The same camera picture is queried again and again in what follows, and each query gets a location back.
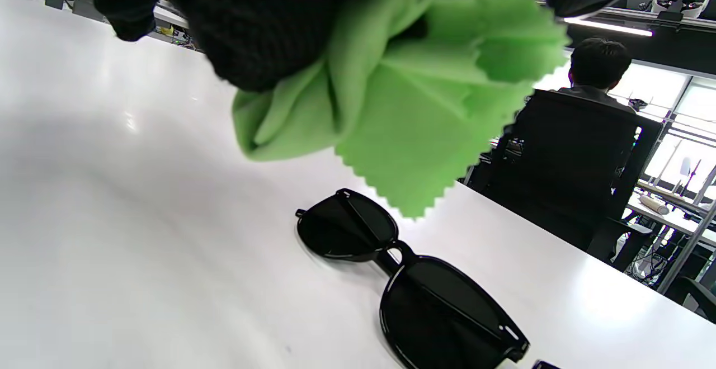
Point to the person's right hand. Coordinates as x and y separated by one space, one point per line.
251 22

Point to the green cleaning cloth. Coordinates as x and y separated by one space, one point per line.
403 123

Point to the black square sunglasses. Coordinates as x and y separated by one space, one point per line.
545 365
436 307

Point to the black mesh office chair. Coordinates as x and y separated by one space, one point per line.
565 168

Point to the ceiling light tube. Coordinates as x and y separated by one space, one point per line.
609 27

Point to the black ribbed office chair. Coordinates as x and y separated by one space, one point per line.
702 299

